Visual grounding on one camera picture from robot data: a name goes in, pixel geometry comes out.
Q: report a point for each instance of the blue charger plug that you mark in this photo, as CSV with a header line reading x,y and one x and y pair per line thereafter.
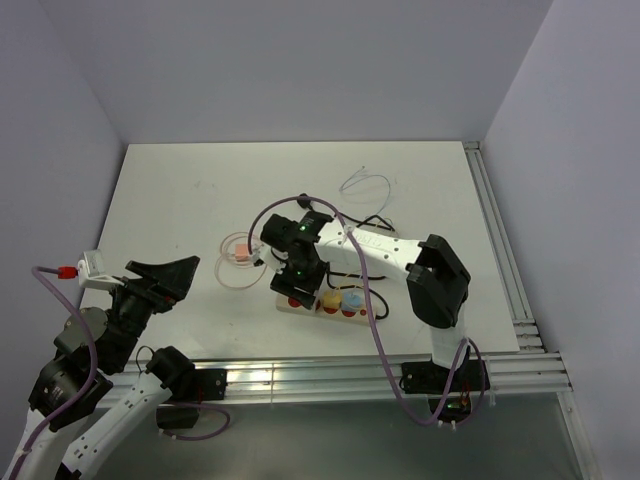
x,y
351,301

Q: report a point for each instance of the right side aluminium rail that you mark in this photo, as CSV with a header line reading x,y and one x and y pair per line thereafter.
x,y
526,329

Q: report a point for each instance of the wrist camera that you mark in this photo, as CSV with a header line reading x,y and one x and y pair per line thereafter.
x,y
262,255
90,272

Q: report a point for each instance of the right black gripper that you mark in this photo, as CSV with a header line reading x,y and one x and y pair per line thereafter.
x,y
285,283

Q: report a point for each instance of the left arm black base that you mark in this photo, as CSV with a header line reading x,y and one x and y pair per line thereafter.
x,y
206,385

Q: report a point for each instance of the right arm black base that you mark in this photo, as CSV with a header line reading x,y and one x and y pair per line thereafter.
x,y
469,384

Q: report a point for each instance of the pink charger plug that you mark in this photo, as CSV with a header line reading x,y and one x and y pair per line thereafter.
x,y
241,253

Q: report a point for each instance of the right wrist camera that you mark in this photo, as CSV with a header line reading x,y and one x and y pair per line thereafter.
x,y
262,255

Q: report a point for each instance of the beige power strip red sockets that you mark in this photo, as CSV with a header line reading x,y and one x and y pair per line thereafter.
x,y
319,311

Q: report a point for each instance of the yellow charger plug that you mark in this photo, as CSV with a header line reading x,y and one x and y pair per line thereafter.
x,y
332,300

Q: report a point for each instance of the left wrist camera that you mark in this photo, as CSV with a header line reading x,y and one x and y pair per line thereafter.
x,y
90,272

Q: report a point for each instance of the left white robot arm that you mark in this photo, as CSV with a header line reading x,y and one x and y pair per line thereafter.
x,y
108,314

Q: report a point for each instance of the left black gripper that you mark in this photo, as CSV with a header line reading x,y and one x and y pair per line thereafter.
x,y
171,281

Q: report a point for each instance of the aluminium mounting rail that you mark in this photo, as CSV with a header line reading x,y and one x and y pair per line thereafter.
x,y
363,378

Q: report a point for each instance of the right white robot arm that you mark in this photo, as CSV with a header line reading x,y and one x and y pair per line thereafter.
x,y
301,252

